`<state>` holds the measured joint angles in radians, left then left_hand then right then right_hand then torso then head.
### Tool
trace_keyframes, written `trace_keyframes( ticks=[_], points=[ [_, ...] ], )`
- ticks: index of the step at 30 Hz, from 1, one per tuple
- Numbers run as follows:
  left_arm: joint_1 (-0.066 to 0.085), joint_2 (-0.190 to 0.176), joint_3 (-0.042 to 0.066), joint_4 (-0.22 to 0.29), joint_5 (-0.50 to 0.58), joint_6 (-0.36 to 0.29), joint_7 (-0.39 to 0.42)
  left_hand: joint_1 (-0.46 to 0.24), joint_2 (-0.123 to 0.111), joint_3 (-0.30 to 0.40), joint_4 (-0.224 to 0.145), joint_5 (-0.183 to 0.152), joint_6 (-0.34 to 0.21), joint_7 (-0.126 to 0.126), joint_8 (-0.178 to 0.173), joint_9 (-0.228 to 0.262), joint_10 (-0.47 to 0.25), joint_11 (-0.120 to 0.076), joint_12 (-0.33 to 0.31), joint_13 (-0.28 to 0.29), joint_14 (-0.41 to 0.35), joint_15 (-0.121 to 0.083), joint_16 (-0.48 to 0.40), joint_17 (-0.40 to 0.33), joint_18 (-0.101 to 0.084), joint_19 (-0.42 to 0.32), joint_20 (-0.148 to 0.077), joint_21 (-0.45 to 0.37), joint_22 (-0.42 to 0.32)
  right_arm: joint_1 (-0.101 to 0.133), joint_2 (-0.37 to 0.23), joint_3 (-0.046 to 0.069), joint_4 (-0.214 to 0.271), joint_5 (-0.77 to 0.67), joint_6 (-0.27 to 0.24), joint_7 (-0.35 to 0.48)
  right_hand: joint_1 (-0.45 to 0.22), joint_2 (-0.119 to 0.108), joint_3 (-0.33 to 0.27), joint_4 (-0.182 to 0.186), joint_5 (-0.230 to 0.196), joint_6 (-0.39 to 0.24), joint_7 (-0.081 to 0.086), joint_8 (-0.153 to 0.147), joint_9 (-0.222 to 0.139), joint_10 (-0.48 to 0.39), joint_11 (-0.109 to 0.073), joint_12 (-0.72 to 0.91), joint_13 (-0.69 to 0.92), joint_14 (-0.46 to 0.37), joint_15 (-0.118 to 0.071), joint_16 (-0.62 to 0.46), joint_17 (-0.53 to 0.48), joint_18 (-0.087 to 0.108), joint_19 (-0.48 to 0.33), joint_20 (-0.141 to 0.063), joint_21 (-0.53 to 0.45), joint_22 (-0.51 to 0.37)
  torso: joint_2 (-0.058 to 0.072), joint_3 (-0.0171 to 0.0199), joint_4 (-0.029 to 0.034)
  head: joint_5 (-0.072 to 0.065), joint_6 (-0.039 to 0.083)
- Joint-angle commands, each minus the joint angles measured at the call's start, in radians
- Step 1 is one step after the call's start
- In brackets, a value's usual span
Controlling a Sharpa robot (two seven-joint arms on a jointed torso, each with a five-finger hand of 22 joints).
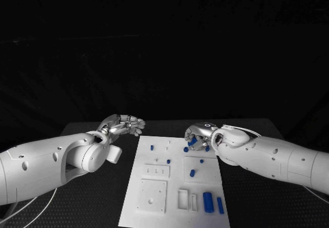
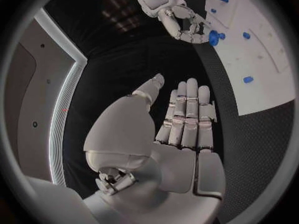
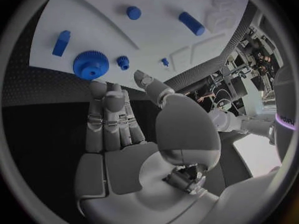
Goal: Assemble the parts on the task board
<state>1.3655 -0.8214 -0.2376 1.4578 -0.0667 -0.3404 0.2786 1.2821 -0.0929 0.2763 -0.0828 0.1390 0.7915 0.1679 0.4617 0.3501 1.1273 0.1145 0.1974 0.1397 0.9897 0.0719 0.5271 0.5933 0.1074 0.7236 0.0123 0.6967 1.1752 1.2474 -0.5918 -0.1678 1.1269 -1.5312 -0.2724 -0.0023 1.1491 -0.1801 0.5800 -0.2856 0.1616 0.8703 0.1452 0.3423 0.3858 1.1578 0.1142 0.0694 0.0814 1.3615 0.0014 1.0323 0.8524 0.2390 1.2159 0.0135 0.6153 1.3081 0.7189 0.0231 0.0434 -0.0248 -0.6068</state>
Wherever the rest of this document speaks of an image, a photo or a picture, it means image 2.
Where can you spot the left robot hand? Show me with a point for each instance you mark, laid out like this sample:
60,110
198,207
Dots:
130,134

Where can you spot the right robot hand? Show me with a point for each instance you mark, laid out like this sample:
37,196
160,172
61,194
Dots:
172,25

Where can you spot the blue gear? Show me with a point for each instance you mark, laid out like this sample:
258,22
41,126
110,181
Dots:
213,38

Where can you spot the white task board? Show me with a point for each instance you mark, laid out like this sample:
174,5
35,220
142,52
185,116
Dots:
254,50

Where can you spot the small blue peg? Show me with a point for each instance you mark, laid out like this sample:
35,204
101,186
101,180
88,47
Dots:
213,10

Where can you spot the blue plug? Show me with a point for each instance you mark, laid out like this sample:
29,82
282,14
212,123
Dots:
246,35

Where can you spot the blue short cylinder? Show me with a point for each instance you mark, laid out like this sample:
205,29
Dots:
248,79

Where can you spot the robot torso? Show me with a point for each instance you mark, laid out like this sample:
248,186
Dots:
42,97

